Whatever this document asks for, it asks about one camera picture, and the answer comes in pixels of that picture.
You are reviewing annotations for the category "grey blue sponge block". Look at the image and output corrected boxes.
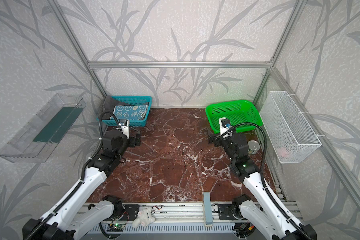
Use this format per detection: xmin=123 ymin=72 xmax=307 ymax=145
xmin=203 ymin=192 xmax=213 ymax=227

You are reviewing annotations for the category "white wire mesh basket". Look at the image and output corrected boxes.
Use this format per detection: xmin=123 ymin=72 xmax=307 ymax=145
xmin=260 ymin=91 xmax=322 ymax=164

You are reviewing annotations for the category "metal tin can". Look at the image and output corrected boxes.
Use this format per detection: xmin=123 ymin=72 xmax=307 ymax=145
xmin=248 ymin=140 xmax=261 ymax=155

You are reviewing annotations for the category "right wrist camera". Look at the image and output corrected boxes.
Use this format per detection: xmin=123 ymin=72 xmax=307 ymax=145
xmin=219 ymin=118 xmax=232 ymax=140

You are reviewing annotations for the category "pink item in wire basket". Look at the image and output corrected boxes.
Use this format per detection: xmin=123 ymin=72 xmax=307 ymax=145
xmin=277 ymin=147 xmax=292 ymax=159

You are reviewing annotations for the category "teal plastic basket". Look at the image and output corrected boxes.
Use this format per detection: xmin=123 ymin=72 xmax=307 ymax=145
xmin=97 ymin=96 xmax=153 ymax=127

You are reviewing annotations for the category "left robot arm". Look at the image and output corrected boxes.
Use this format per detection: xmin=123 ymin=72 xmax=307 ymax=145
xmin=23 ymin=111 xmax=141 ymax=240

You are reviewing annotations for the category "green lit circuit board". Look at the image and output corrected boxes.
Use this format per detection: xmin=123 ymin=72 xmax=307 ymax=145
xmin=107 ymin=224 xmax=126 ymax=232

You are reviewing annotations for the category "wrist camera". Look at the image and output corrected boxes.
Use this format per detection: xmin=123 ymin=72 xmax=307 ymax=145
xmin=117 ymin=119 xmax=130 ymax=138
xmin=219 ymin=118 xmax=232 ymax=140

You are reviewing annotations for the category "teal patterned towel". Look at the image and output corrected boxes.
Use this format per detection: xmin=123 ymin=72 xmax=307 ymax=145
xmin=114 ymin=104 xmax=149 ymax=121

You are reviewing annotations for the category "grey towel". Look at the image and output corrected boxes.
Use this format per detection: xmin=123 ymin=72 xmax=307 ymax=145
xmin=98 ymin=96 xmax=149 ymax=117

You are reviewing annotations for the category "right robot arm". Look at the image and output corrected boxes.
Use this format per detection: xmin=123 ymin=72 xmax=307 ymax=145
xmin=208 ymin=118 xmax=317 ymax=240

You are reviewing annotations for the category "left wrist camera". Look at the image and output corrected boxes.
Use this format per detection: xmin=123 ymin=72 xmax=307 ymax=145
xmin=117 ymin=119 xmax=130 ymax=138

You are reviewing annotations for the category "white plush toy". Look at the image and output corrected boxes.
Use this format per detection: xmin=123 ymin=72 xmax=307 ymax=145
xmin=132 ymin=208 xmax=156 ymax=228

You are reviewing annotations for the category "clear plastic wall bin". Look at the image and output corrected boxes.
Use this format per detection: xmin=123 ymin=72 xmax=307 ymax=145
xmin=0 ymin=94 xmax=86 ymax=163

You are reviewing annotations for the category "green plastic basket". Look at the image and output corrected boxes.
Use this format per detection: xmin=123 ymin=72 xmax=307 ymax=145
xmin=206 ymin=100 xmax=263 ymax=134

